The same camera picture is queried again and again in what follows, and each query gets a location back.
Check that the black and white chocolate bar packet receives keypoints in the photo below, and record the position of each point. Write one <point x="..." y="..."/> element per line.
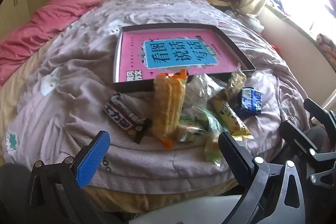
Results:
<point x="118" y="111"/>

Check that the yellow cow print snack packet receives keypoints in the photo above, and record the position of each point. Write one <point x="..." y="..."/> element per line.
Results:
<point x="228" y="116"/>

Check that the dark crumpled snack packet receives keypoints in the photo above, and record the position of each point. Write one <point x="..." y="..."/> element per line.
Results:
<point x="141" y="132"/>

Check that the dark rectangular tray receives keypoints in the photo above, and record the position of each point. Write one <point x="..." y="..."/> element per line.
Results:
<point x="131" y="87"/>

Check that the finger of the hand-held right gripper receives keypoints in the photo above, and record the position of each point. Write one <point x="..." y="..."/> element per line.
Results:
<point x="320" y="113"/>
<point x="296" y="137"/>

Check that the blue snack packet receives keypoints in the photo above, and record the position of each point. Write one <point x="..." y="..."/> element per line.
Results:
<point x="248" y="102"/>

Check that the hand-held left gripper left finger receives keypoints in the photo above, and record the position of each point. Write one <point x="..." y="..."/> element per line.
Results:
<point x="93" y="158"/>

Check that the clear floss cake packet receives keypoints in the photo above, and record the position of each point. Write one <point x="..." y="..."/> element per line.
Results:
<point x="235" y="82"/>

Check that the pink quilt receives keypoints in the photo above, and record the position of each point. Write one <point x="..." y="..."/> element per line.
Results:
<point x="52" y="16"/>

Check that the light green snack packet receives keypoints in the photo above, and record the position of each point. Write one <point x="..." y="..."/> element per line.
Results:
<point x="191" y="129"/>

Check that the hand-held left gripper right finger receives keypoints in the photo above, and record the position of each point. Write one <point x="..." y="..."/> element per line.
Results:
<point x="233" y="157"/>

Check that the pink and blue book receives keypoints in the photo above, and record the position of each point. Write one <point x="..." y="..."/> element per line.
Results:
<point x="131" y="56"/>

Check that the green crinkled snack packet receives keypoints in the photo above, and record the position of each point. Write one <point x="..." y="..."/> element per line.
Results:
<point x="214" y="134"/>

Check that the long orange cracker packet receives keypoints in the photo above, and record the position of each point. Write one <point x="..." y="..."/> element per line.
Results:
<point x="168" y="103"/>

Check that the light purple printed blanket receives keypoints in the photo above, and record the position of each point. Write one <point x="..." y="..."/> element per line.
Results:
<point x="183" y="8"/>

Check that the white crumpled cloth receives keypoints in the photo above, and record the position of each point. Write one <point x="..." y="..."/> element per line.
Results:
<point x="253" y="23"/>

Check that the clear checkered cake packet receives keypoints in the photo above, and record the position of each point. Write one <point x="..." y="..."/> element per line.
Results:
<point x="202" y="87"/>

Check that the beige bed sheet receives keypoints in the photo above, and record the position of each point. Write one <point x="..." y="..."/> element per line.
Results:
<point x="10" y="98"/>

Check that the orange patterned cloth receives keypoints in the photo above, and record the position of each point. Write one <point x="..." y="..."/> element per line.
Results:
<point x="326" y="48"/>

